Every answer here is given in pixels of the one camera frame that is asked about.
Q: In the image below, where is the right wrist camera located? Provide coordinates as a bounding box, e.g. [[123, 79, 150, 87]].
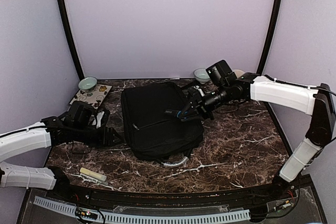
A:
[[206, 60, 237, 87]]

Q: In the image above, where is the celadon bowl at back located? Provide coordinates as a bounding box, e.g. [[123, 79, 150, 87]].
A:
[[193, 68, 210, 84]]

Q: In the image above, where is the celadon bowl on tile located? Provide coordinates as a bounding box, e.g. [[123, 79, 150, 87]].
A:
[[78, 77, 98, 93]]

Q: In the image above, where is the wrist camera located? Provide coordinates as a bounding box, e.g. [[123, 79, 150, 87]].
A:
[[64, 101, 96, 129], [206, 60, 237, 87]]

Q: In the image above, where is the white cable duct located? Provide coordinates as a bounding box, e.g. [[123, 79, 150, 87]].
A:
[[33, 196, 251, 223]]

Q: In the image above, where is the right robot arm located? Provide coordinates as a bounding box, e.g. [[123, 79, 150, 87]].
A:
[[176, 71, 335, 200]]

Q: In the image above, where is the black frame post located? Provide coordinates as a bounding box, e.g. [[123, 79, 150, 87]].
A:
[[57, 0, 85, 80], [257, 0, 281, 74]]

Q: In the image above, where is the white mug with print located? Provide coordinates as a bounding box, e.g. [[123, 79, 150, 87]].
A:
[[234, 69, 245, 78]]

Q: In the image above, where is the black front table rail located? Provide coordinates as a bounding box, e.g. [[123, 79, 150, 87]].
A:
[[45, 176, 300, 209]]

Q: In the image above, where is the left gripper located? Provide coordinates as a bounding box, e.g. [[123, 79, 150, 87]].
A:
[[72, 124, 124, 149]]

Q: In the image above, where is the small circuit board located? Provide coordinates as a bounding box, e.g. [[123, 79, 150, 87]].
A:
[[75, 208, 98, 221]]

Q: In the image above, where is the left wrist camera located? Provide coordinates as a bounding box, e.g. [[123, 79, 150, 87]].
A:
[[64, 101, 96, 129]]

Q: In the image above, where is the yellow highlighter pen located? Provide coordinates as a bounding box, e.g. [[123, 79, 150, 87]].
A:
[[80, 167, 107, 181]]

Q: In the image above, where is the black and blue marker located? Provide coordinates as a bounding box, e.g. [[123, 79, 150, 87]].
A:
[[165, 110, 181, 118]]

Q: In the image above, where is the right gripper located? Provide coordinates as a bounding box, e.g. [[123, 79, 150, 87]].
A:
[[178, 83, 232, 121]]

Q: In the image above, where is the right black frame post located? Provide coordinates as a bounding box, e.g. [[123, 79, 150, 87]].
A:
[[257, 0, 281, 74]]

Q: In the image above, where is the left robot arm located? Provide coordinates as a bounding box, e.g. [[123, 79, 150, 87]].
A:
[[1, 112, 123, 201]]

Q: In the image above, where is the left black frame post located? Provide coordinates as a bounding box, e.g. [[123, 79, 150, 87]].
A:
[[57, 0, 85, 80]]

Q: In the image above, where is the black student bag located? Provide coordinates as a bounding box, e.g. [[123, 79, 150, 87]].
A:
[[121, 81, 204, 168]]

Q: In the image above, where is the clear pen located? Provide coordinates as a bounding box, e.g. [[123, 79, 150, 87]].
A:
[[85, 177, 108, 185]]

